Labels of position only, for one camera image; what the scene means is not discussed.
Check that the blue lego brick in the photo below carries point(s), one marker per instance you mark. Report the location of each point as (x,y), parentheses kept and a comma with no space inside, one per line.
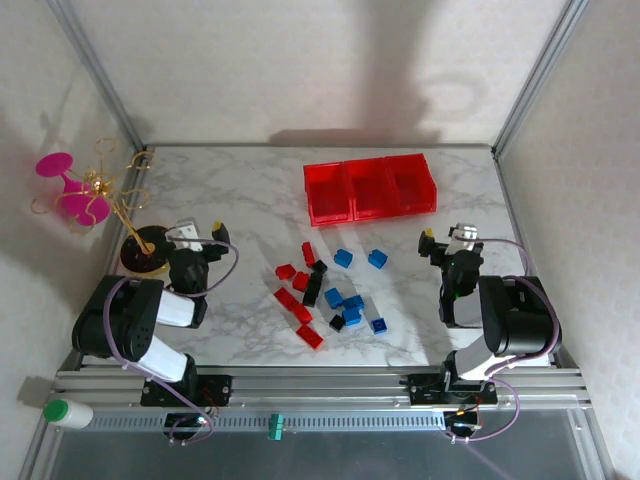
(352,316)
(343,257)
(333,297)
(380,325)
(378,258)
(353,301)

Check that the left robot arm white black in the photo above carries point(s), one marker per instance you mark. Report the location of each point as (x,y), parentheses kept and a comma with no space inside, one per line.
(170,307)

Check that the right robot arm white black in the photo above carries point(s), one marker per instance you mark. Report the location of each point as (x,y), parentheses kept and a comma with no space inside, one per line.
(520,320)

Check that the black controller board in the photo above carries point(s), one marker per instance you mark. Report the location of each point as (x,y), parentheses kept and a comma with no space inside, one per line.
(187,422)
(462,425)

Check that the pink wine glass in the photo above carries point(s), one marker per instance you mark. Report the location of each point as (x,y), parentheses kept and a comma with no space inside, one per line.
(54,164)

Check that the teal connector block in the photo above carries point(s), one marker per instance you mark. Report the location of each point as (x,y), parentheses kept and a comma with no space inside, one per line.
(276,427)

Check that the white bottle green cap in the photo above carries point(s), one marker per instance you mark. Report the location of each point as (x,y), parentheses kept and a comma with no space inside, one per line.
(75,415)

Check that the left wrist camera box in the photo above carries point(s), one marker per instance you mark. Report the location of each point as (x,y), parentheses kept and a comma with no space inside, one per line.
(187,235)

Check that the aluminium table back rail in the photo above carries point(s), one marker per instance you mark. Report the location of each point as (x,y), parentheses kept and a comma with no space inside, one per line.
(320,146)

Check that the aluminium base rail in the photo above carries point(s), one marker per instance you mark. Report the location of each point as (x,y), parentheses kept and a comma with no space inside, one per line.
(325,390)

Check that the aluminium frame post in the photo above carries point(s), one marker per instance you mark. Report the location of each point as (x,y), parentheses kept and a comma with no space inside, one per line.
(94,65)
(540,75)

